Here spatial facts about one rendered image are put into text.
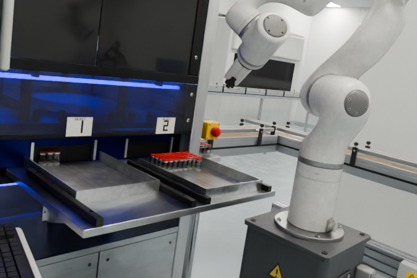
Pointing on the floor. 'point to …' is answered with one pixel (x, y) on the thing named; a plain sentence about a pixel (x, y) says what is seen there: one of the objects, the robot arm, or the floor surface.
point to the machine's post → (191, 143)
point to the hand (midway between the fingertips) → (233, 79)
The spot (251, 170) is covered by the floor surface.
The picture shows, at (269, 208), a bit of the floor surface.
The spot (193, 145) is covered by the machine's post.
